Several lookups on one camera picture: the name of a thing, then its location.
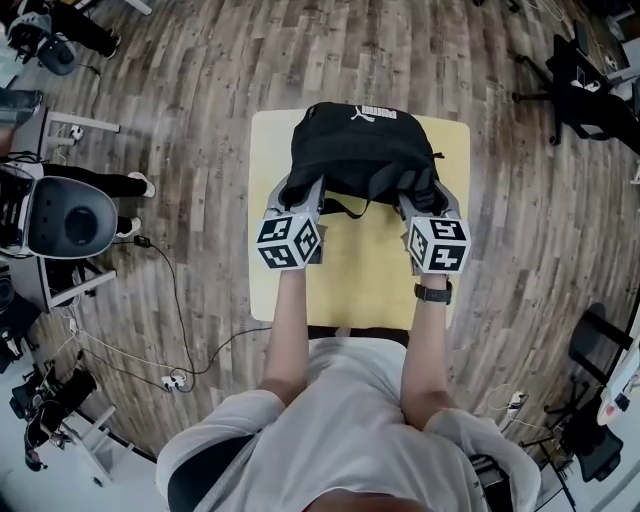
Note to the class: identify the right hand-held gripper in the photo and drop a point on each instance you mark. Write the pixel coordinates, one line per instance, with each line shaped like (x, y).
(440, 235)

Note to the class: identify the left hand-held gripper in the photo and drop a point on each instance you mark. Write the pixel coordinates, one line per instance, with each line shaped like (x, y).
(280, 252)

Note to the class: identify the black Puma bag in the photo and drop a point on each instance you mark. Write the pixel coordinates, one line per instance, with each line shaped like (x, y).
(360, 150)

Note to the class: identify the person's left forearm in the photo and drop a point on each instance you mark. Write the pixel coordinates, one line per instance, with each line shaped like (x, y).
(287, 325)

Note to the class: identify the person's right forearm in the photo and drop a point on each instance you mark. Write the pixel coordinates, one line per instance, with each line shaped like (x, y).
(425, 350)

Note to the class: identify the black wristwatch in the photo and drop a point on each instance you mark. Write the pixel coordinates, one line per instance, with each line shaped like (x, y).
(435, 294)

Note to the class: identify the yellow table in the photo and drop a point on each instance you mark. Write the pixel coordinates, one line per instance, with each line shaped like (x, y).
(360, 270)

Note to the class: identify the black power adapter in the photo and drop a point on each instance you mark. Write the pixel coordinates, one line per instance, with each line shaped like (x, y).
(143, 241)

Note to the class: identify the black office chair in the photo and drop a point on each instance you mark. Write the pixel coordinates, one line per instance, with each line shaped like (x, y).
(595, 107)
(595, 450)

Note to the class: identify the black round stool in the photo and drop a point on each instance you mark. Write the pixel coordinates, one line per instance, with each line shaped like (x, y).
(592, 345)

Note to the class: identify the white power strip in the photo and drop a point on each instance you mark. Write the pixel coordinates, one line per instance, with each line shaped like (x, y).
(172, 382)
(517, 402)

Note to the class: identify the person's white t-shirt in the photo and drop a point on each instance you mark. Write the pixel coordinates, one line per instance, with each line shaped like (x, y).
(350, 425)

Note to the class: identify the white desk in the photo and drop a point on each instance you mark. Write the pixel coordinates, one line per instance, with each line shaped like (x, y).
(100, 450)
(625, 380)

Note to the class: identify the white equipment stand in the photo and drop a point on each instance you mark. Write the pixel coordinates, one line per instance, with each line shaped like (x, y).
(42, 285)

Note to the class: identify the black harness pouch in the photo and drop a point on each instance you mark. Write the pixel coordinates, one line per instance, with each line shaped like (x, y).
(492, 480)

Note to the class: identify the black equipment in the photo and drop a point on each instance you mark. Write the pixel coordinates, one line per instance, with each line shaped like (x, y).
(60, 395)

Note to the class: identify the white desk frame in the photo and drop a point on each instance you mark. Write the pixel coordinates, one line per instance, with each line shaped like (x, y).
(85, 121)

